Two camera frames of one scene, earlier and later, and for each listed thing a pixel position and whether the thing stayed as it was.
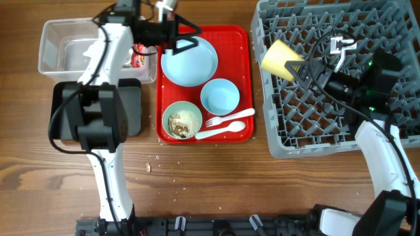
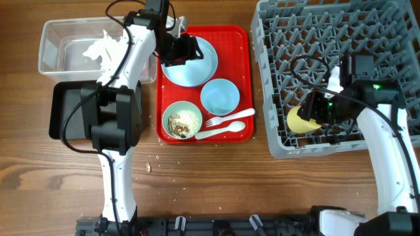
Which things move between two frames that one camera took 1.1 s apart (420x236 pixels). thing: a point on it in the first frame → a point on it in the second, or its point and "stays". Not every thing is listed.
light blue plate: x=191 y=67 stays
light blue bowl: x=220 y=96 stays
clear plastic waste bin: x=63 y=42 stays
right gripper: x=308 y=78 → x=308 y=109
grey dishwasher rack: x=300 y=120 stays
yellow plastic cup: x=276 y=56 → x=299 y=124
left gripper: x=172 y=29 → x=188 y=51
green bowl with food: x=182 y=120 stays
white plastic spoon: x=237 y=126 stays
